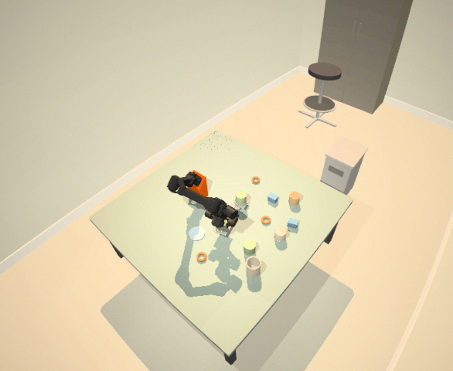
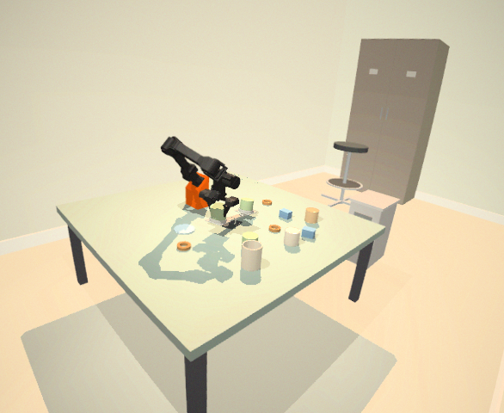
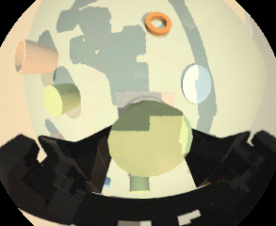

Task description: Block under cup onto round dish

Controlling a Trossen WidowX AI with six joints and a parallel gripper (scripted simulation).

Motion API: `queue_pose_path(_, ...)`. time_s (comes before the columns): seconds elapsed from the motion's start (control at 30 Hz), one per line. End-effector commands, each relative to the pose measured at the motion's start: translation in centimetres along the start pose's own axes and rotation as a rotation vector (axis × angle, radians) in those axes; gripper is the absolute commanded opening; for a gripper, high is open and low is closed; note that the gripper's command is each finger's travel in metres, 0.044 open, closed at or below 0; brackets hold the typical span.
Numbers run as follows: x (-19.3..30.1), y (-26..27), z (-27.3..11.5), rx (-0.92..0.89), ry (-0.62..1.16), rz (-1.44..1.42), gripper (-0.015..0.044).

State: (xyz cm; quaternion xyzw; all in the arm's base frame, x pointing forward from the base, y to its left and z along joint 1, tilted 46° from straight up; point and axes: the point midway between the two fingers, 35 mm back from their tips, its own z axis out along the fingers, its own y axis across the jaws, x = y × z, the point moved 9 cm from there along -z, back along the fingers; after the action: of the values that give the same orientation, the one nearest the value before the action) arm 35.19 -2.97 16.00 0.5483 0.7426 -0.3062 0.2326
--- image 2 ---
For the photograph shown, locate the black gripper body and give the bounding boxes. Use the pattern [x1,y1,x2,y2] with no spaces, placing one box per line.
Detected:
[199,183,239,207]

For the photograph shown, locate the light blue block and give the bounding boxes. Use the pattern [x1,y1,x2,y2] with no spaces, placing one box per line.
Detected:
[301,226,317,239]
[279,208,292,219]

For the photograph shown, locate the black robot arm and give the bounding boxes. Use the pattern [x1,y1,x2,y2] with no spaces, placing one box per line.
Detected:
[161,136,241,204]

